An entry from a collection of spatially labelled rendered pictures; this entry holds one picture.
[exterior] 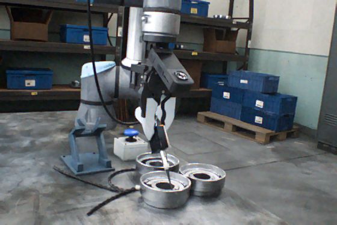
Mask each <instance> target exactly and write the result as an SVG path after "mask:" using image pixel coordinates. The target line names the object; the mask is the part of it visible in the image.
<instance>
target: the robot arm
mask: <svg viewBox="0 0 337 225"><path fill-rule="evenodd" d="M90 4H100V5H117V6H123V7H130V15H129V25H128V42H127V51H126V58H125V59H124V60H122V64H121V66H116V64H115V62H113V61H103V62H95V66H96V72H97V78H98V81H99V86H100V90H101V95H102V98H103V100H104V102H105V105H106V107H107V109H108V110H109V111H110V113H111V114H112V115H113V116H114V117H115V118H116V114H115V111H114V107H113V99H114V98H116V99H137V100H138V104H139V106H140V107H139V108H137V109H135V117H136V118H137V119H138V121H139V122H140V123H141V124H142V127H143V131H144V134H145V135H146V137H147V139H148V140H152V138H153V135H154V134H155V130H154V125H155V113H156V115H157V116H158V119H159V121H160V122H161V125H163V126H165V130H166V133H167V131H168V130H169V128H170V126H171V124H172V122H173V119H174V117H175V115H176V113H177V111H178V109H179V106H180V103H181V97H182V93H189V91H190V89H191V87H192V85H193V84H194V81H193V80H192V79H191V77H190V76H189V74H188V73H187V71H186V70H185V69H184V68H183V66H182V64H181V62H179V60H178V59H177V58H176V56H175V55H174V53H173V52H172V50H171V49H170V48H168V47H169V43H174V44H177V40H178V38H177V37H176V35H178V34H179V29H180V11H181V0H90ZM158 94H162V96H161V102H160V106H158V103H157V102H156V101H155V100H154V99H153V98H152V97H157V96H158ZM99 117H100V123H99V125H107V128H106V129H105V131H109V130H112V129H115V128H116V125H117V122H115V121H114V120H113V119H112V118H111V117H110V116H109V115H108V113H107V112H106V111H105V109H104V108H103V106H102V103H101V101H100V97H99V93H98V90H97V87H96V82H95V79H94V73H93V67H92V63H87V64H85V65H83V67H82V73H81V104H80V107H79V110H78V112H77V114H76V117H75V126H79V124H78V123H77V118H85V120H86V122H87V130H92V129H94V128H95V125H96V121H97V119H98V118H99Z"/></svg>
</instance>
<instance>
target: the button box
mask: <svg viewBox="0 0 337 225"><path fill-rule="evenodd" d="M147 145H148V143H147V142H145V141H144V140H142V139H141V138H139V137H137V136H134V139H133V140H130V139H129V137H118V138H114V153H115V154H116V155H117V156H118V157H119V158H120V159H121V160H122V161H132V160H136V157H137V156H138V155H141V154H143V153H147Z"/></svg>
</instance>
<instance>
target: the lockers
mask: <svg viewBox="0 0 337 225"><path fill-rule="evenodd" d="M326 69H327V71H326V77H325V81H324V87H323V97H322V101H321V107H320V113H319V118H318V123H317V133H316V137H315V140H317V141H318V144H317V148H319V149H321V150H325V151H327V152H329V153H332V154H334V155H337V0H336V7H335V15H334V20H333V28H332V38H331V42H330V48H329V57H328V62H327V67H326Z"/></svg>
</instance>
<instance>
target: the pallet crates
mask: <svg viewBox="0 0 337 225"><path fill-rule="evenodd" d="M279 78H280V76H275V75H267V74H263V73H256V72H251V71H247V70H229V76H228V81H227V83H212V94H211V106H210V111H207V112H206V111H203V112H198V114H197V115H198V116H197V122H198V123H201V124H204V125H207V126H210V127H212V128H216V129H219V130H221V131H225V132H228V133H231V134H234V135H237V136H240V137H243V138H246V139H248V140H252V141H254V142H256V143H259V144H263V145H266V144H269V143H268V142H269V140H270V139H273V140H276V141H285V140H286V136H289V137H293V138H299V135H300V131H299V130H300V127H299V126H296V125H293V124H294V118H295V107H296V102H297V97H298V96H293V95H290V94H283V93H277V89H278V85H279V81H280V80H279ZM219 84H224V85H219ZM209 117H210V118H212V120H214V121H216V122H220V123H223V124H225V125H224V127H221V126H218V125H215V124H212V123H209V122H208V119H209ZM237 128H238V129H242V130H245V131H249V132H252V133H255V137H252V136H249V135H246V134H243V133H241V132H238V131H237Z"/></svg>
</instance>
